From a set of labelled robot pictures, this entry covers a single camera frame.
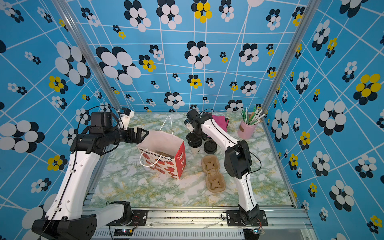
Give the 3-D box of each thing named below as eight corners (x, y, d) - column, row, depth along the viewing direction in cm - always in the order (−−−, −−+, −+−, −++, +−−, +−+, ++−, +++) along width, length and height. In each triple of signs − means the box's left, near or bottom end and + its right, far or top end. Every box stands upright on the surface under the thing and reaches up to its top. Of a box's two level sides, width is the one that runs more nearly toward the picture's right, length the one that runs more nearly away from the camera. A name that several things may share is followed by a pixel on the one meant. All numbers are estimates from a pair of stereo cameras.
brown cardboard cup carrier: (208, 195, 82) (209, 192, 78) (200, 160, 95) (200, 156, 91) (227, 191, 83) (229, 188, 79) (216, 157, 97) (217, 153, 93)
